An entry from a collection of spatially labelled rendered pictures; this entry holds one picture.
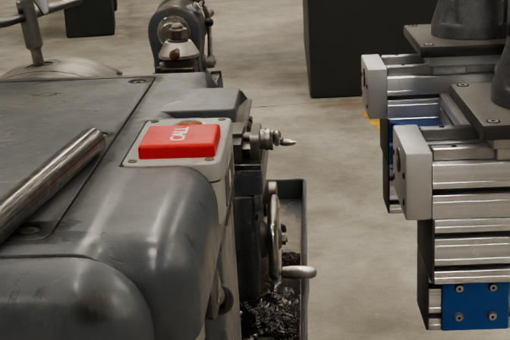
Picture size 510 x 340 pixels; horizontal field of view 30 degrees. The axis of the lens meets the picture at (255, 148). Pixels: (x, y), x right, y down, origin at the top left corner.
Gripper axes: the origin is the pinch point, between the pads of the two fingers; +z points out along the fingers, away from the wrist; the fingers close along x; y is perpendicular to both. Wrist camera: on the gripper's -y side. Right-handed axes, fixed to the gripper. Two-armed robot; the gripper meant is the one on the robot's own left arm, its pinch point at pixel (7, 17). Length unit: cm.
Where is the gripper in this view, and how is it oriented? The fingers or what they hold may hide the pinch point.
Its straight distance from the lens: 122.6
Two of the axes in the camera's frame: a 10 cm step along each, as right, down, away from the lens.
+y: -5.3, 3.2, -7.9
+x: 8.3, 0.3, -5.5
